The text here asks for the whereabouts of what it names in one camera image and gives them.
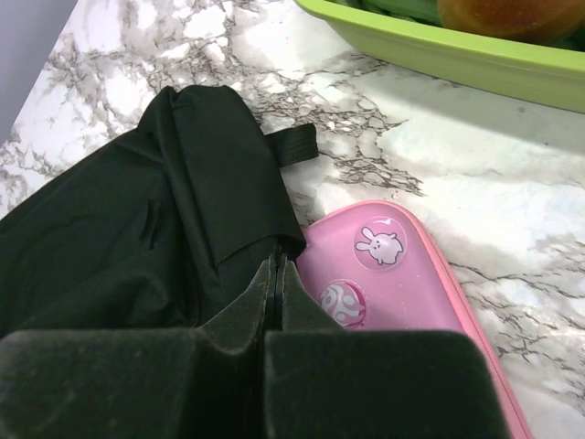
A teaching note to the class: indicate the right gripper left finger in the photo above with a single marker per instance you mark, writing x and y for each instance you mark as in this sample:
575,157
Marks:
202,382

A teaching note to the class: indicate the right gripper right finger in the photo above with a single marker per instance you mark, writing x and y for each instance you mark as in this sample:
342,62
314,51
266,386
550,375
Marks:
324,381

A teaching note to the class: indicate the pink pencil case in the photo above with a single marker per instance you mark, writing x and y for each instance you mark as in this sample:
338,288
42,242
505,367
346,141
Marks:
373,266

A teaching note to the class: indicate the black student backpack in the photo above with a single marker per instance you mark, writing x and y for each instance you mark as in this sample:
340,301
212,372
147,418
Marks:
164,226

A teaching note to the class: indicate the green vegetable tray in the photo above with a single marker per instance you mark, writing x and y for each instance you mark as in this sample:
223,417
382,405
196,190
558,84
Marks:
533,73

